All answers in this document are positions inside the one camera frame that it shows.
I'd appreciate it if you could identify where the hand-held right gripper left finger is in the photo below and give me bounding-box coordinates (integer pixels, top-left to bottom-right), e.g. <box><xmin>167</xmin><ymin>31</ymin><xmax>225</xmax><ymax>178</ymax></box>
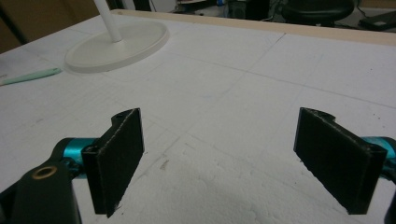
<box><xmin>80</xmin><ymin>107</ymin><xmax>146</xmax><ymax>218</ymax></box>

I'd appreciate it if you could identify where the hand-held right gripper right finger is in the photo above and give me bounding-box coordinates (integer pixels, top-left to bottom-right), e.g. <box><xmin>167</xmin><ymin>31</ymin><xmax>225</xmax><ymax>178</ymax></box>
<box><xmin>293</xmin><ymin>106</ymin><xmax>389</xmax><ymax>216</ymax></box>

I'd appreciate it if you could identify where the white lamp stand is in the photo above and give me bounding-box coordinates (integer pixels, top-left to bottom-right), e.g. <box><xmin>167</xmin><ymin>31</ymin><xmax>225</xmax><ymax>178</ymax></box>
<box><xmin>64</xmin><ymin>0</ymin><xmax>170</xmax><ymax>75</ymax></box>

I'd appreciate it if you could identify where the light green pen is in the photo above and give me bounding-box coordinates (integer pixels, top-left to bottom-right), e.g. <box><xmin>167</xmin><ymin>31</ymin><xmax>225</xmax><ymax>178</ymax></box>
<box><xmin>0</xmin><ymin>67</ymin><xmax>63</xmax><ymax>87</ymax></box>

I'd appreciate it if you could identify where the dark flat device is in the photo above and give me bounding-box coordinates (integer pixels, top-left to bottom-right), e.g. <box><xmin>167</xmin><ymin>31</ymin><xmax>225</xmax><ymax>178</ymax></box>
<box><xmin>358</xmin><ymin>10</ymin><xmax>396</xmax><ymax>33</ymax></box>

